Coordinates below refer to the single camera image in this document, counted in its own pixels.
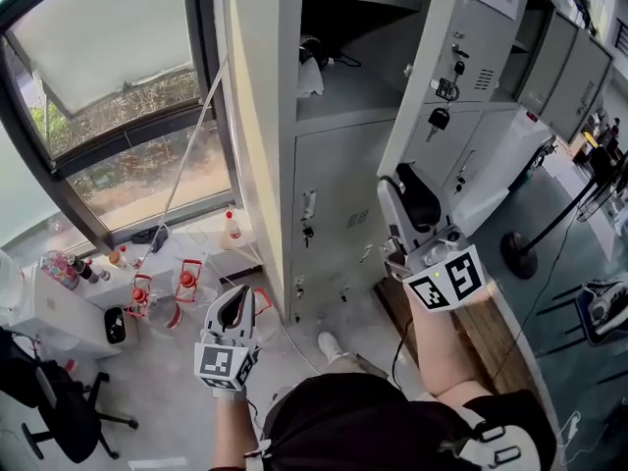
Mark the black mesh office chair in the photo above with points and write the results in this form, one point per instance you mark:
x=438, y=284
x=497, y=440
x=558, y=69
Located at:
x=64, y=410

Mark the blue chair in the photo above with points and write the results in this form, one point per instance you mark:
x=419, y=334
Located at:
x=586, y=307

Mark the black and white device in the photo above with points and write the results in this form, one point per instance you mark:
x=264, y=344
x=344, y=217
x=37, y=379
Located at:
x=314, y=52

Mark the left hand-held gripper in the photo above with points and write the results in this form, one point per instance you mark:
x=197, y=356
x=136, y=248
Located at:
x=221, y=361

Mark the white water dispenser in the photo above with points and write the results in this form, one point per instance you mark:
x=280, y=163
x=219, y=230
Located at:
x=64, y=312

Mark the black key bunch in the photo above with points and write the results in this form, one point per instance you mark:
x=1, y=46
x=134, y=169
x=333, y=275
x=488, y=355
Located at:
x=438, y=118
x=459, y=68

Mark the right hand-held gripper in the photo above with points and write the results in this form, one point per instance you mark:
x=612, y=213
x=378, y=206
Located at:
x=446, y=273

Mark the grey metal locker cabinet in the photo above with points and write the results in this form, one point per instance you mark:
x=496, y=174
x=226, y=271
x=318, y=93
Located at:
x=338, y=174

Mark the small grey waste bin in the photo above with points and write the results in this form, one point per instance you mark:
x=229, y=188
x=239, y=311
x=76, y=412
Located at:
x=117, y=324

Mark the wooden slat platform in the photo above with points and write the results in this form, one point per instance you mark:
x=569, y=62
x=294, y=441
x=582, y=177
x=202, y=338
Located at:
x=486, y=341

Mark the colourful patterned pouch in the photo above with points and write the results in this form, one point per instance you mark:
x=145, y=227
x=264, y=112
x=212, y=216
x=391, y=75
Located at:
x=59, y=270

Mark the black standing floor fan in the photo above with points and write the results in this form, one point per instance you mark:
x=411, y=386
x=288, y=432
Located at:
x=518, y=255

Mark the black framed window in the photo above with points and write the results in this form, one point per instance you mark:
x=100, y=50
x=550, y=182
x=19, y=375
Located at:
x=201, y=42

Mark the small bottle with red cap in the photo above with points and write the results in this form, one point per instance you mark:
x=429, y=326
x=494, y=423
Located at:
x=131, y=258

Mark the person's left forearm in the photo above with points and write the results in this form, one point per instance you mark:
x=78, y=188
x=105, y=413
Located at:
x=233, y=430

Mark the crumpled white tissue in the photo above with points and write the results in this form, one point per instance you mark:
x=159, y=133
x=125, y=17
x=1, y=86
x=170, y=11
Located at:
x=310, y=81

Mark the small jar with orange lid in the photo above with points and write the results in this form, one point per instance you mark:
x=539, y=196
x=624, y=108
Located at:
x=118, y=259

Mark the small black device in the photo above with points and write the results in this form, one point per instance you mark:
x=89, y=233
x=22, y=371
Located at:
x=157, y=241

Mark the person's black shirt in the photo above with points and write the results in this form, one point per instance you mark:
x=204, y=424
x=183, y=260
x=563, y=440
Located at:
x=353, y=430

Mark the dark drink bottle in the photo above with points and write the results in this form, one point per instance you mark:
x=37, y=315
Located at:
x=83, y=269

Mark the person's right forearm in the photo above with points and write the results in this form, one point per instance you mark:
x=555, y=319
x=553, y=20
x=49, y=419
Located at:
x=441, y=351

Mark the water bottle with red label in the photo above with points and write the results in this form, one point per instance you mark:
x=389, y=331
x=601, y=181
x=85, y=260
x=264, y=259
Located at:
x=233, y=231

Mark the white rectangular appliance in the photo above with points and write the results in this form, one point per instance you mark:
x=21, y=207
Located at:
x=515, y=155

